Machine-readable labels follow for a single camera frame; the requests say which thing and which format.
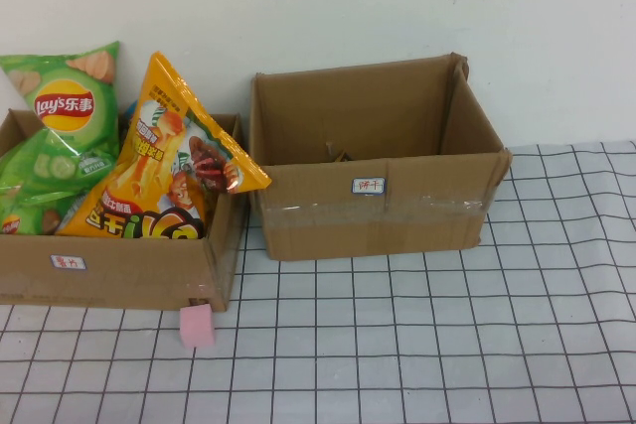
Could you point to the cardboard box with F2 print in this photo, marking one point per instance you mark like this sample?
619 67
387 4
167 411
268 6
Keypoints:
124 275

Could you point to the green Lay's cucumber chips bag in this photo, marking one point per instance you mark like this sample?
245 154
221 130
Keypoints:
64 106

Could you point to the large orange snack bag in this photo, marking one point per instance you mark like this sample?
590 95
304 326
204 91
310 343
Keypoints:
149 171

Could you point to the blue and white snack bag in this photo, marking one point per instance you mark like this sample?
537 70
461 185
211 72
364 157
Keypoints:
127 113

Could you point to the taped cardboard box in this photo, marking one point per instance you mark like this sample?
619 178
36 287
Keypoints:
348 230

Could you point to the white black-checked tablecloth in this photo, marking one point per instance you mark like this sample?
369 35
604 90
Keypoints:
397 344

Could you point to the pink foam cube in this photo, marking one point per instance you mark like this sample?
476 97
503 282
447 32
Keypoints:
197 327

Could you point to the white label with red writing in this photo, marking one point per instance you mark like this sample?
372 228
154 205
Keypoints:
67 261

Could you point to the crumpled green Lay's chips bag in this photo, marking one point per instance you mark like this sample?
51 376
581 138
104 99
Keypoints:
30 215

